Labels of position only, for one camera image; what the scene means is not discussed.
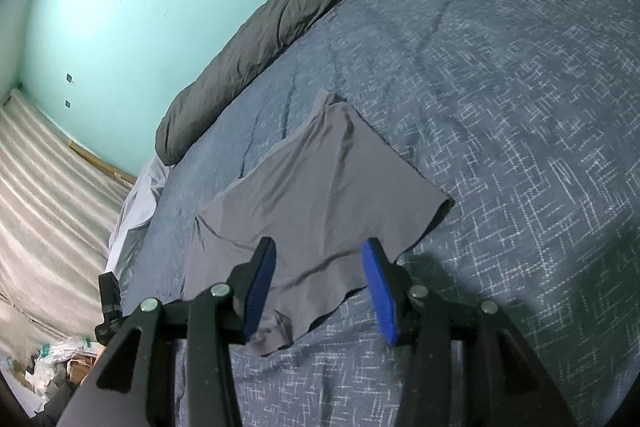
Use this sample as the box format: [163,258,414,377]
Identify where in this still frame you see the dark grey rolled duvet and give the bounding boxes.
[155,0,481,166]

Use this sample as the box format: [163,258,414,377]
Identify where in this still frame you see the wooden baseboard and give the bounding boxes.
[69,142,137,185]

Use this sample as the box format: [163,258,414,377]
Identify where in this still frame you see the clear plastic bag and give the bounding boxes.
[24,334,101,390]

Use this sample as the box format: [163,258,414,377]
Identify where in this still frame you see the light grey bed sheet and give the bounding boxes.
[105,154,171,303]

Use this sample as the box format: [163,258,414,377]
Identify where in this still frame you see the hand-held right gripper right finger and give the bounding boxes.
[362,238,581,427]

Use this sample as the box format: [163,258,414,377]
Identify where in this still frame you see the blue patterned bedspread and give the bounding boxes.
[120,0,640,427]

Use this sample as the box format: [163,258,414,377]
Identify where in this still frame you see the grey shorts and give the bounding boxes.
[181,89,456,357]

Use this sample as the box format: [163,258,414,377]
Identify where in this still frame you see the brown cardboard box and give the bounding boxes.
[69,358,102,384]

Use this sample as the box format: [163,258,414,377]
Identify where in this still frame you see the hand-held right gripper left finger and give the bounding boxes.
[55,237,277,427]

